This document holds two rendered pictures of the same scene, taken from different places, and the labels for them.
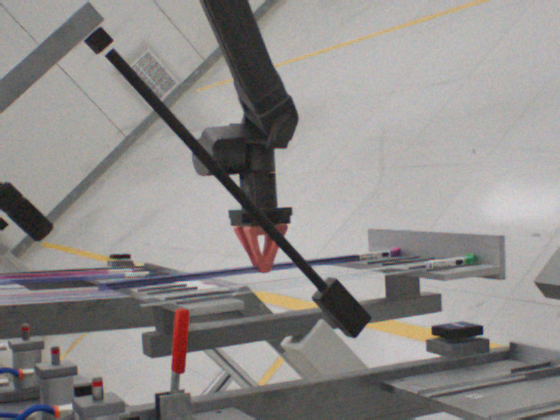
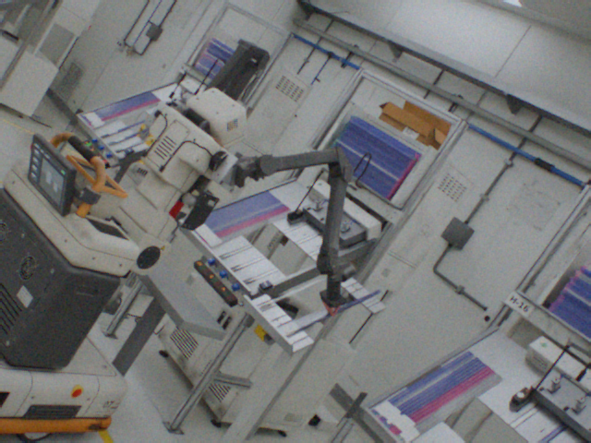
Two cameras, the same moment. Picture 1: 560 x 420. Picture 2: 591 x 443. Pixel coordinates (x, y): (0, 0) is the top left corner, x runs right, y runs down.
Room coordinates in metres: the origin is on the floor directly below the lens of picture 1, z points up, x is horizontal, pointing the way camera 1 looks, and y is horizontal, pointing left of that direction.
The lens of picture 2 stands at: (3.51, -1.48, 1.43)
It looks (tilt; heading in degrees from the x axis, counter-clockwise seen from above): 7 degrees down; 153
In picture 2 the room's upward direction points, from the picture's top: 34 degrees clockwise
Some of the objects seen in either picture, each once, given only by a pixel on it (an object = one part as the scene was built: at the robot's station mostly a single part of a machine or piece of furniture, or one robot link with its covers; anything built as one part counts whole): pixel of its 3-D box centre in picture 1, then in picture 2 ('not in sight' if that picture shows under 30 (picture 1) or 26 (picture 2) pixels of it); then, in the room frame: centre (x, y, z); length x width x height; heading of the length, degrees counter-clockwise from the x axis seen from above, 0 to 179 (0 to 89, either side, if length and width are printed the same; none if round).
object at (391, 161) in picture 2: not in sight; (375, 159); (0.40, 0.30, 1.52); 0.51 x 0.13 x 0.27; 20
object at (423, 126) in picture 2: not in sight; (422, 125); (0.20, 0.55, 1.82); 0.68 x 0.30 x 0.20; 20
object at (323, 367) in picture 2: not in sight; (253, 349); (0.30, 0.40, 0.31); 0.70 x 0.65 x 0.62; 20
